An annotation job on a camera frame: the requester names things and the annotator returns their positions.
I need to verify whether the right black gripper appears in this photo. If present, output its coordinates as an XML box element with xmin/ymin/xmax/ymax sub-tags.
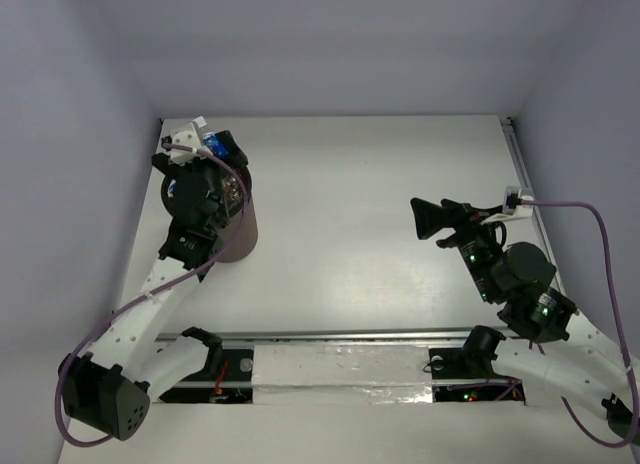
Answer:
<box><xmin>407</xmin><ymin>196</ymin><xmax>500</xmax><ymax>301</ymax></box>

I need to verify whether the clear bottle blue label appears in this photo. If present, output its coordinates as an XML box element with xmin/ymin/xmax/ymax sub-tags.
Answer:
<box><xmin>203</xmin><ymin>131</ymin><xmax>230</xmax><ymax>159</ymax></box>

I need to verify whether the clear plastic bottle white cap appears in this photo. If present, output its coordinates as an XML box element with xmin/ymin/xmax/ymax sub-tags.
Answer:
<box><xmin>221</xmin><ymin>173</ymin><xmax>244</xmax><ymax>209</ymax></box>

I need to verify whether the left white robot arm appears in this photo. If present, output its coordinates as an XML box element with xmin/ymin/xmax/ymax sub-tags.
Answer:
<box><xmin>54</xmin><ymin>123</ymin><xmax>258</xmax><ymax>448</ymax></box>

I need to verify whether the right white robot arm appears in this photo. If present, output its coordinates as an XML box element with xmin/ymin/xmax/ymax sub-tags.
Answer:
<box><xmin>410</xmin><ymin>188</ymin><xmax>639</xmax><ymax>448</ymax></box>

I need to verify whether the dark brown round bin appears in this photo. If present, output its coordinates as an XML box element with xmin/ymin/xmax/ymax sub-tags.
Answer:
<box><xmin>152</xmin><ymin>153</ymin><xmax>258</xmax><ymax>269</ymax></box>

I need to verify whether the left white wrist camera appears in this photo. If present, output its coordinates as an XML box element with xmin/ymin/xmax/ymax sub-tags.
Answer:
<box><xmin>161</xmin><ymin>116</ymin><xmax>207</xmax><ymax>165</ymax></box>

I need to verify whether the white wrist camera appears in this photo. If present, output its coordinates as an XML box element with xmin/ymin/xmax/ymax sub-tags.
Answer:
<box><xmin>161</xmin><ymin>116</ymin><xmax>207</xmax><ymax>165</ymax></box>
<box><xmin>481</xmin><ymin>186</ymin><xmax>535</xmax><ymax>225</ymax></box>

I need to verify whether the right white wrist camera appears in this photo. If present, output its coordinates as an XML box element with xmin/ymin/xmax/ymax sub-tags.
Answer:
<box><xmin>481</xmin><ymin>186</ymin><xmax>535</xmax><ymax>225</ymax></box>

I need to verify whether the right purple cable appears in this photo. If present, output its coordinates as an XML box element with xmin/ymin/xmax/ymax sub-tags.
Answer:
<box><xmin>519</xmin><ymin>198</ymin><xmax>636</xmax><ymax>448</ymax></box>

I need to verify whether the purple cable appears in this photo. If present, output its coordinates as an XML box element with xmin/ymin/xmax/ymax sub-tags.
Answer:
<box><xmin>53</xmin><ymin>141</ymin><xmax>251</xmax><ymax>445</ymax></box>
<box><xmin>519</xmin><ymin>198</ymin><xmax>636</xmax><ymax>448</ymax></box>

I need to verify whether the aluminium rail right side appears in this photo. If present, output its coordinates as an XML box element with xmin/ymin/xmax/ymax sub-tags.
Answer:
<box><xmin>502</xmin><ymin>116</ymin><xmax>566</xmax><ymax>295</ymax></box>

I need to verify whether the aluminium rail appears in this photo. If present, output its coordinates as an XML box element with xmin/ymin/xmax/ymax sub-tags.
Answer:
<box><xmin>154</xmin><ymin>326</ymin><xmax>476</xmax><ymax>390</ymax></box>
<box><xmin>502</xmin><ymin>116</ymin><xmax>566</xmax><ymax>295</ymax></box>

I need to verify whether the aluminium rail front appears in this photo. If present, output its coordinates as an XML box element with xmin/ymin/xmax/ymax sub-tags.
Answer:
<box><xmin>154</xmin><ymin>326</ymin><xmax>476</xmax><ymax>390</ymax></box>

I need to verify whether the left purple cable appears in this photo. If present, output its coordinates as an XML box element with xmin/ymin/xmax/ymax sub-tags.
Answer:
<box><xmin>53</xmin><ymin>141</ymin><xmax>251</xmax><ymax>445</ymax></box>

